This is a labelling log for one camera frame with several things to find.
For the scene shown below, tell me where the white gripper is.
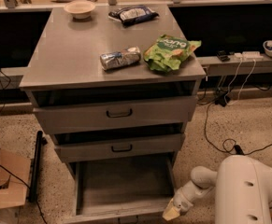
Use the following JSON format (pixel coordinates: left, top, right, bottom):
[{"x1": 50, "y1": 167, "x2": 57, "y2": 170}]
[{"x1": 162, "y1": 181, "x2": 204, "y2": 221}]

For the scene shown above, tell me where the grey bottom drawer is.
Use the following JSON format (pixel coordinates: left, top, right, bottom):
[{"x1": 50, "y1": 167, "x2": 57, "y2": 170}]
[{"x1": 64, "y1": 154, "x2": 175, "y2": 224}]

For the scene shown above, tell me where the grey drawer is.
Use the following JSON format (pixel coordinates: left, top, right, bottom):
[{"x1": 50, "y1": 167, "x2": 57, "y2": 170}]
[
  {"x1": 64, "y1": 154, "x2": 175, "y2": 224},
  {"x1": 55, "y1": 133, "x2": 185, "y2": 162},
  {"x1": 34, "y1": 96, "x2": 196, "y2": 134}
]

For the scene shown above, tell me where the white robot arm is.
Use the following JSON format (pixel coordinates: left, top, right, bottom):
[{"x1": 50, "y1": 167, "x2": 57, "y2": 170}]
[{"x1": 163, "y1": 155, "x2": 272, "y2": 224}]

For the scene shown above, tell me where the grey middle drawer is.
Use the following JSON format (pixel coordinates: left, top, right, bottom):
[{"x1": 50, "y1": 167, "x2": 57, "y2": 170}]
[{"x1": 55, "y1": 133, "x2": 185, "y2": 162}]

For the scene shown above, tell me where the grey top drawer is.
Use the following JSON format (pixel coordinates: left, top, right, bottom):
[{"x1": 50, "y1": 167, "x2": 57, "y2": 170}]
[{"x1": 34, "y1": 96, "x2": 196, "y2": 134}]

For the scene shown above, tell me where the grey drawer cabinet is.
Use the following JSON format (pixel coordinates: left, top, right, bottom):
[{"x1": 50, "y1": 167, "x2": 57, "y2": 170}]
[{"x1": 19, "y1": 4, "x2": 207, "y2": 173}]

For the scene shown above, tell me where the black bar right floor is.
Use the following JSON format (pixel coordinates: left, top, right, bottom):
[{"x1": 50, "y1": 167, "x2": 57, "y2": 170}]
[{"x1": 234, "y1": 145, "x2": 245, "y2": 155}]

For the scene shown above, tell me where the black bar floor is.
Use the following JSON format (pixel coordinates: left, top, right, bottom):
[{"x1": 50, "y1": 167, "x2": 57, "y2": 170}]
[
  {"x1": 28, "y1": 131, "x2": 47, "y2": 203},
  {"x1": 234, "y1": 145, "x2": 245, "y2": 155}
]

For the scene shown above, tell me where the black power adapter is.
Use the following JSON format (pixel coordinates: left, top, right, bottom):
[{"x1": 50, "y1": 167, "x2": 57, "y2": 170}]
[{"x1": 215, "y1": 93, "x2": 231, "y2": 107}]

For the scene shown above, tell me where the black bar left floor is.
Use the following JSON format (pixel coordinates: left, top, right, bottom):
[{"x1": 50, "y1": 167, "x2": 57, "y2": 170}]
[{"x1": 28, "y1": 131, "x2": 47, "y2": 203}]

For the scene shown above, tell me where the green chip bag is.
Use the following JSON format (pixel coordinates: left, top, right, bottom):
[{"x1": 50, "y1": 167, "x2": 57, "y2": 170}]
[{"x1": 143, "y1": 35, "x2": 202, "y2": 73}]

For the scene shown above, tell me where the silver blue snack packet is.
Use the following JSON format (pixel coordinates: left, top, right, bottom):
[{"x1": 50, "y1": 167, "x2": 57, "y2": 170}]
[{"x1": 100, "y1": 47, "x2": 141, "y2": 71}]

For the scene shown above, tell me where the small black device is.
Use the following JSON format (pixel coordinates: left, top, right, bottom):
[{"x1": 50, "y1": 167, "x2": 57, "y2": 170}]
[{"x1": 217, "y1": 50, "x2": 230, "y2": 62}]

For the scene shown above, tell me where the left cardboard box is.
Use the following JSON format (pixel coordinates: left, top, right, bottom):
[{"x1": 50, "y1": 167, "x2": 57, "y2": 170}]
[{"x1": 0, "y1": 148, "x2": 31, "y2": 209}]

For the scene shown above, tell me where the white power strip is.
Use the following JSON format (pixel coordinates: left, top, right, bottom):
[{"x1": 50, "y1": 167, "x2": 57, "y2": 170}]
[{"x1": 235, "y1": 51, "x2": 263, "y2": 60}]

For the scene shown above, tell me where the dark blue snack bag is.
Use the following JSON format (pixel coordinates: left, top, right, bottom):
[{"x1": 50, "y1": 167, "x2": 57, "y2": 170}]
[{"x1": 108, "y1": 5, "x2": 159, "y2": 27}]

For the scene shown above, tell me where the beige paper bowl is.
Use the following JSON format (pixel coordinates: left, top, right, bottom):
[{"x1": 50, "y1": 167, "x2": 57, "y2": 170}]
[{"x1": 64, "y1": 1, "x2": 95, "y2": 20}]

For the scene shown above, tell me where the black floor cable right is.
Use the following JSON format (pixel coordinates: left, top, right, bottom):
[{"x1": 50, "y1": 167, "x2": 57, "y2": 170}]
[{"x1": 203, "y1": 101, "x2": 272, "y2": 156}]

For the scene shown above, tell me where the white charger cable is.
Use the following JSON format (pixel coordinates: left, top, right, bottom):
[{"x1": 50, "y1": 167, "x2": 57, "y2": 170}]
[{"x1": 227, "y1": 59, "x2": 258, "y2": 105}]

